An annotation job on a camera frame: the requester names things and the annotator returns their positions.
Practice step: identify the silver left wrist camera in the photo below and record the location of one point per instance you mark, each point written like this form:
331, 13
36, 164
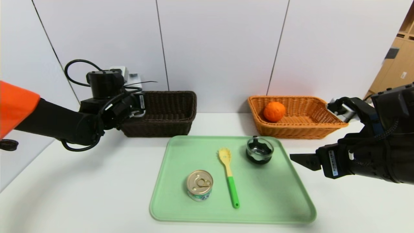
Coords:
129, 76

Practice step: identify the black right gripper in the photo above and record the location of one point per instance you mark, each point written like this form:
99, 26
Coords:
332, 162

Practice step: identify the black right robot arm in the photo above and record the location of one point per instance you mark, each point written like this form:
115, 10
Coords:
385, 152

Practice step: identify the orange fruit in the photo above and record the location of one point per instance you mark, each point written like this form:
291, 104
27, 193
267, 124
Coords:
274, 111

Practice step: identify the dark brown wicker basket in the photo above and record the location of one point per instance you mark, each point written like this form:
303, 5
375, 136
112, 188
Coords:
168, 113

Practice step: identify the gold lid tin can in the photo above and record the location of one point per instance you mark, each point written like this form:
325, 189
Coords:
200, 183

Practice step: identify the glass bowl black insert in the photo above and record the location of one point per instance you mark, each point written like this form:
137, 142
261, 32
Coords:
259, 152

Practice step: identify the orange wicker basket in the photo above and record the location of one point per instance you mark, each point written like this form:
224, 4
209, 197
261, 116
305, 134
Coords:
300, 127

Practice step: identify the grey box on cabinet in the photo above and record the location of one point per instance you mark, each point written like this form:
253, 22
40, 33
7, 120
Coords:
391, 53

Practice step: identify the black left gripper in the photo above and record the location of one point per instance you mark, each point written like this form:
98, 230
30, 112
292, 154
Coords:
140, 102

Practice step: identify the light green plastic tray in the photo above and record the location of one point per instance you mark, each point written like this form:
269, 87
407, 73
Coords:
268, 194

